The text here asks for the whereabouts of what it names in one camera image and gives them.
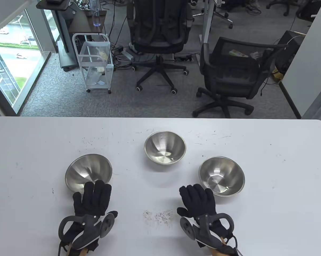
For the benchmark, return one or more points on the person's left hand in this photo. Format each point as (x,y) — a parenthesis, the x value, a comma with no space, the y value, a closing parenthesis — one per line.
(93,197)

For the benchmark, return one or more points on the person's right hand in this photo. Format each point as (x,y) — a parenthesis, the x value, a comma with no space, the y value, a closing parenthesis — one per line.
(200,200)

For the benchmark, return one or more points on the steel mixing bowl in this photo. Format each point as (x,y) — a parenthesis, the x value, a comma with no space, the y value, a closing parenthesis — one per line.
(88,168)
(221,176)
(164,149)

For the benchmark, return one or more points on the person's right forearm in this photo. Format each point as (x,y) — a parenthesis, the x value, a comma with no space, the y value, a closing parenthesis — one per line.
(216,252)

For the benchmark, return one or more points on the person's left forearm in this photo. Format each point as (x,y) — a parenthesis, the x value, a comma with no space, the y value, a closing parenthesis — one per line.
(81,252)

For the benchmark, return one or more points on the grey right hand tracker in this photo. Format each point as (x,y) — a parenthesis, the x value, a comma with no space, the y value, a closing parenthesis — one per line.
(203,232)

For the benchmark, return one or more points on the grey hand tracker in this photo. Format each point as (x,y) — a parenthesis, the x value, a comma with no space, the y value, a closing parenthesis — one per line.
(203,232)
(87,232)

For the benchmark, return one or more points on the grey left hand tracker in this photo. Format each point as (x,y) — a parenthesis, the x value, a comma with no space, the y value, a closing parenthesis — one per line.
(87,232)

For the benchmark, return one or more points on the black mesh office chair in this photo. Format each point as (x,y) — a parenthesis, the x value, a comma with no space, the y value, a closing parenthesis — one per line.
(229,80)

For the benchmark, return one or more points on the white power strip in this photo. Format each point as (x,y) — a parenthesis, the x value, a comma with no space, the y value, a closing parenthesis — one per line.
(128,55)

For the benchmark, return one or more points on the green and white packet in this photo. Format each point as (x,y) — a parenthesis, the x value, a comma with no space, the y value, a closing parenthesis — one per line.
(239,53)

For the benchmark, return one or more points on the glass window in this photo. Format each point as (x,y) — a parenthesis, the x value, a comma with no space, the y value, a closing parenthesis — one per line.
(13,53)

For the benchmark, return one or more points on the black high-back office chair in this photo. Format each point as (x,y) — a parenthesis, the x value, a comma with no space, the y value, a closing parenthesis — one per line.
(157,40)

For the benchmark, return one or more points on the grey rolling stand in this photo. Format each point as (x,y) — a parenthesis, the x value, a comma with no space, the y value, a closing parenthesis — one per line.
(63,32)

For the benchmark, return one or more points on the black computer tower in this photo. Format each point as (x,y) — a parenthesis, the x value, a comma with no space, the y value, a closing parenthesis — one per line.
(288,48)

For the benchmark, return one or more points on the brown side table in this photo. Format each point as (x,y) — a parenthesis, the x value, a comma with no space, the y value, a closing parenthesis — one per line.
(83,21)

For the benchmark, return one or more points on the clear water bottle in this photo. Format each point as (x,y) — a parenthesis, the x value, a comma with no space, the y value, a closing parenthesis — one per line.
(96,16)

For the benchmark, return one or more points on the grey office chair base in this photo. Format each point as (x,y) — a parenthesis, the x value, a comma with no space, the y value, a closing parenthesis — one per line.
(221,15)

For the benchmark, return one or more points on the black office chair base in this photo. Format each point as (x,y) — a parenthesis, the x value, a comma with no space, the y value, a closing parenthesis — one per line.
(283,4)

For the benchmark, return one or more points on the white frame post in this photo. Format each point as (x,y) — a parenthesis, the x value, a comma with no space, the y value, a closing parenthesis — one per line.
(207,24)

